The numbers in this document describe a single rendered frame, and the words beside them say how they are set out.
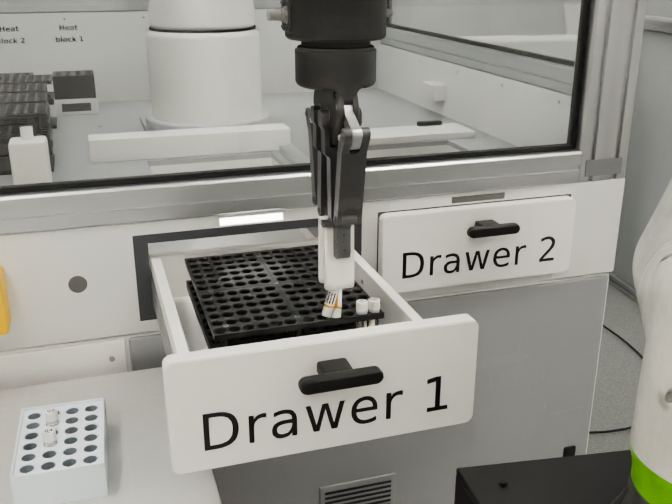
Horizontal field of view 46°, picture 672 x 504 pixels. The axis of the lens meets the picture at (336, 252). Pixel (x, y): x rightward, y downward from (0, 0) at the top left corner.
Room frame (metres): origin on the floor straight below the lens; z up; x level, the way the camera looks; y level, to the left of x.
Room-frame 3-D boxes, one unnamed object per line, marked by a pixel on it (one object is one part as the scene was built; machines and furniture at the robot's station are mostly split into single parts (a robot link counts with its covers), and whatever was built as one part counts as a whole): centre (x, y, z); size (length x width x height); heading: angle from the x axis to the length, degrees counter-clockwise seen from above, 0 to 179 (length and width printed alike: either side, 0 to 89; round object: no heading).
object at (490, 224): (1.01, -0.21, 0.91); 0.07 x 0.04 x 0.01; 108
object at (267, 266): (0.83, 0.07, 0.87); 0.22 x 0.18 x 0.06; 18
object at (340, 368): (0.61, 0.00, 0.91); 0.07 x 0.04 x 0.01; 108
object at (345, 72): (0.75, 0.00, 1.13); 0.08 x 0.07 x 0.09; 17
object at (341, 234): (0.72, -0.01, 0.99); 0.03 x 0.01 x 0.05; 17
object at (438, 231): (1.04, -0.20, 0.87); 0.29 x 0.02 x 0.11; 108
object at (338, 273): (0.74, 0.00, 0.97); 0.03 x 0.01 x 0.07; 107
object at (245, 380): (0.64, 0.01, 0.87); 0.29 x 0.02 x 0.11; 108
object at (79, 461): (0.68, 0.27, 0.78); 0.12 x 0.08 x 0.04; 16
